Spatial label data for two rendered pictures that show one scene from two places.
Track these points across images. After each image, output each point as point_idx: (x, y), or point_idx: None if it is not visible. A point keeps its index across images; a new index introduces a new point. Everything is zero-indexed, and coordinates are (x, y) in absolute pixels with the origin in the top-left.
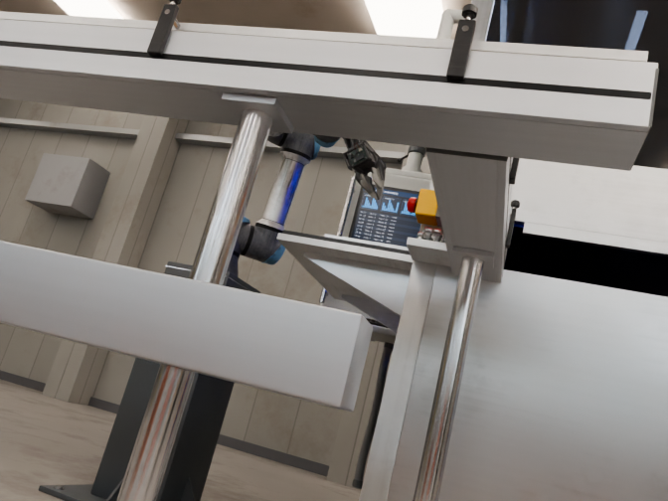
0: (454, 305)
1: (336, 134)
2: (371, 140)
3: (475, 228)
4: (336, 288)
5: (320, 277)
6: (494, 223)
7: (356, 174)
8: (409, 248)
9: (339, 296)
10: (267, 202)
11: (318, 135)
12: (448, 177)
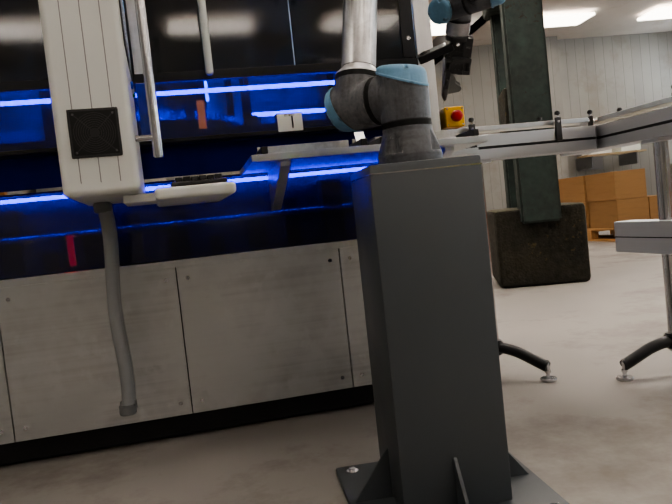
0: (484, 193)
1: (626, 143)
2: (615, 145)
3: (516, 157)
4: (317, 158)
5: (361, 153)
6: (522, 157)
7: (450, 73)
8: (471, 153)
9: (272, 161)
10: (373, 40)
11: (457, 18)
12: (573, 151)
